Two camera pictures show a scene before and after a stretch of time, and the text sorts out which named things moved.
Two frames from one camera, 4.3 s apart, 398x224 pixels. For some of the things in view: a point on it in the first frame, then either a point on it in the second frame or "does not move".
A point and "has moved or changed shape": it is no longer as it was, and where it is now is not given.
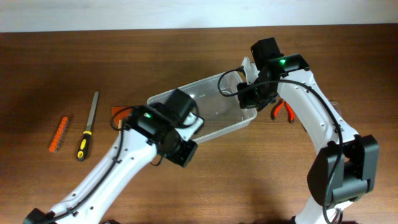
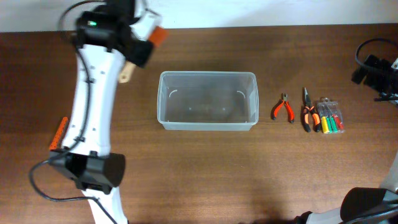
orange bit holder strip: [55, 145] does not move
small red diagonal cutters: [278, 105] does not move
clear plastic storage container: [217, 101] has moved or changed shape
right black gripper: [245, 99] -> [380, 66]
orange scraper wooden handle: [119, 116] -> [158, 36]
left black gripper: [184, 157] -> [146, 58]
